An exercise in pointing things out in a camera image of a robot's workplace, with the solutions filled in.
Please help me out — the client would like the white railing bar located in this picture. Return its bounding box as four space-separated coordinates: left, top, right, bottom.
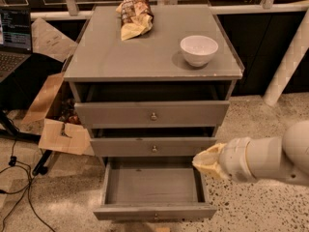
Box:
30 1 309 21

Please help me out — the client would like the white ceramic bowl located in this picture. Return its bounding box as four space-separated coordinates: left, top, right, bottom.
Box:
180 35 218 67

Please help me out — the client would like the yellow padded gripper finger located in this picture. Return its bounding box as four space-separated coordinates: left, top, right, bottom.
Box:
192 143 227 179

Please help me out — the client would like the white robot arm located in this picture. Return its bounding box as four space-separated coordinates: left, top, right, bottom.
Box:
192 121 309 187

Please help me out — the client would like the grey bottom drawer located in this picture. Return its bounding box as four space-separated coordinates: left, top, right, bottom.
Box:
94 157 216 220

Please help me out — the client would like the white diagonal pipe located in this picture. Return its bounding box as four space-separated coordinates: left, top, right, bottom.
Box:
263 9 309 106

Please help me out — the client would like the grey drawer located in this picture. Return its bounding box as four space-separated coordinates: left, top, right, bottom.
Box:
94 157 216 220
75 81 229 129
90 127 216 157

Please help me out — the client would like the grey middle drawer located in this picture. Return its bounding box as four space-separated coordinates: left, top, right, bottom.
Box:
90 127 216 157

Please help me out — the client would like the grey drawer cabinet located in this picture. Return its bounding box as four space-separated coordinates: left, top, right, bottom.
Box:
63 4 245 166

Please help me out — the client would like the yellow brown chip bag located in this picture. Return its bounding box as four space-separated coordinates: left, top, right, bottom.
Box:
116 0 154 41

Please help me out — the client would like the black floor cable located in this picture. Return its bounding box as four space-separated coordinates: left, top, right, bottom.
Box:
0 118 57 232

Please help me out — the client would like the open cardboard box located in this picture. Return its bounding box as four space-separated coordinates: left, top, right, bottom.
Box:
22 72 94 156

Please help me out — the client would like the black desk stand leg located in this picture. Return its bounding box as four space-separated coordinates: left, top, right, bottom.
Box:
0 110 52 176

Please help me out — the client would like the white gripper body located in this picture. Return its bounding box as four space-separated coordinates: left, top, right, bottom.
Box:
219 137 256 183

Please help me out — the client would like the open black laptop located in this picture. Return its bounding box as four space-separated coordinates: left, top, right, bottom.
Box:
0 7 33 82

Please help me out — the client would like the grey top drawer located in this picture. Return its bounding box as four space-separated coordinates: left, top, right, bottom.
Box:
75 81 229 129

